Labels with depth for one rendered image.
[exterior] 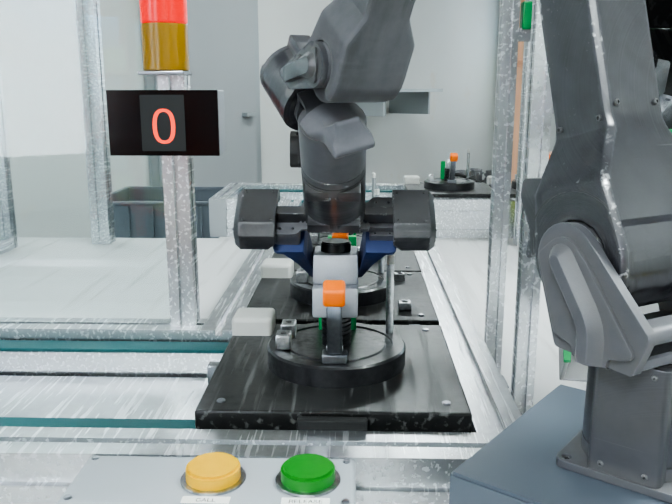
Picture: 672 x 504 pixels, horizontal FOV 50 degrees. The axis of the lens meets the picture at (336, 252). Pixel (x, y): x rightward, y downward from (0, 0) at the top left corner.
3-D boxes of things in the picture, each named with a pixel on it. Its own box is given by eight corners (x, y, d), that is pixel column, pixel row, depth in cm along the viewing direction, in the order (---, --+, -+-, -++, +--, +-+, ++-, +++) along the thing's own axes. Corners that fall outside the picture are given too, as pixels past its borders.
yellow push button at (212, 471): (236, 504, 52) (235, 478, 51) (180, 503, 52) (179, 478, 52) (244, 475, 56) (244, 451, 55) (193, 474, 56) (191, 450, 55)
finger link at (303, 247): (311, 252, 68) (314, 205, 72) (272, 251, 68) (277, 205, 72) (314, 296, 73) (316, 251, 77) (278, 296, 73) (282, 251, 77)
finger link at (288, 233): (369, 234, 67) (369, 204, 69) (270, 234, 67) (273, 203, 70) (369, 247, 68) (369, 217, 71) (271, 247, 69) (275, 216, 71)
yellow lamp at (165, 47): (183, 70, 77) (181, 22, 76) (137, 70, 77) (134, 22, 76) (194, 71, 82) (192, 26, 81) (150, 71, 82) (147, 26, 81)
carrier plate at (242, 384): (471, 435, 63) (472, 412, 62) (194, 431, 63) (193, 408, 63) (440, 340, 86) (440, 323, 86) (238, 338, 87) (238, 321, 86)
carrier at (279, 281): (439, 336, 87) (442, 234, 85) (240, 334, 88) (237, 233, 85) (421, 284, 111) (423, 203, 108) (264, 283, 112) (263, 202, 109)
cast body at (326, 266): (357, 318, 70) (358, 247, 68) (312, 318, 70) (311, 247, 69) (357, 295, 78) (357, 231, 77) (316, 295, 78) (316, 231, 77)
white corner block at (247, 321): (272, 353, 82) (271, 318, 81) (232, 352, 82) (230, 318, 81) (276, 339, 87) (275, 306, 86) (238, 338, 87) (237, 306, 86)
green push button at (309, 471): (334, 505, 52) (334, 480, 51) (278, 504, 52) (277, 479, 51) (335, 476, 56) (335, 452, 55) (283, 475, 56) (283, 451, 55)
